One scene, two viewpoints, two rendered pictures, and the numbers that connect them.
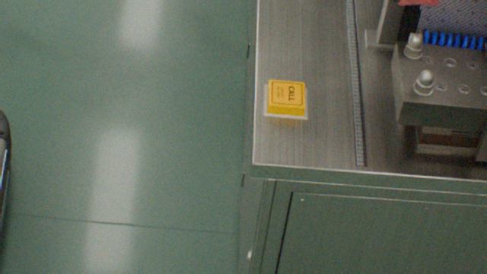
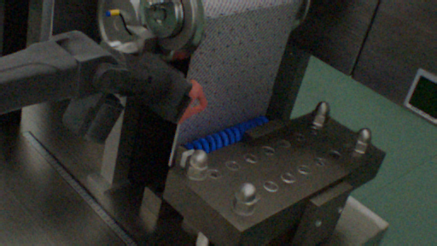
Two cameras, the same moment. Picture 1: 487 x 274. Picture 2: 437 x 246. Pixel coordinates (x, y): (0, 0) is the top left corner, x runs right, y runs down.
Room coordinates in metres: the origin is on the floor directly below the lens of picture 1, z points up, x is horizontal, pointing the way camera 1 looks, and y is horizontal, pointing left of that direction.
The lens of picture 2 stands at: (0.91, 0.28, 1.62)
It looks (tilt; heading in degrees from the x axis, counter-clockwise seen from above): 30 degrees down; 317
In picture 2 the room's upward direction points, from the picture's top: 12 degrees clockwise
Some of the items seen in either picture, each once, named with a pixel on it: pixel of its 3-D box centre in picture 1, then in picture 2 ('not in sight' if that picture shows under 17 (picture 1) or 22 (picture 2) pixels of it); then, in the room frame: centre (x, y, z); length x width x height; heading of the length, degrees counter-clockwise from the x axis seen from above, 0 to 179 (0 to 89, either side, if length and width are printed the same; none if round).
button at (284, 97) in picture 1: (286, 97); not in sight; (1.38, -0.07, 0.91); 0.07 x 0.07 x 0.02; 4
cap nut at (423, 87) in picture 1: (425, 80); (246, 196); (1.33, -0.31, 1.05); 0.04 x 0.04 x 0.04
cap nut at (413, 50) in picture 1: (415, 44); (198, 162); (1.42, -0.29, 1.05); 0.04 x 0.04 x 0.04
